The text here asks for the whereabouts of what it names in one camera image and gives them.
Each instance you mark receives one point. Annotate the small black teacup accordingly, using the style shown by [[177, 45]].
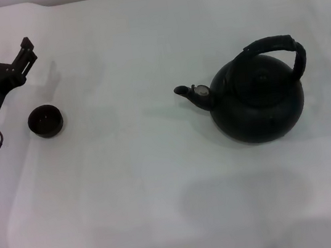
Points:
[[45, 120]]

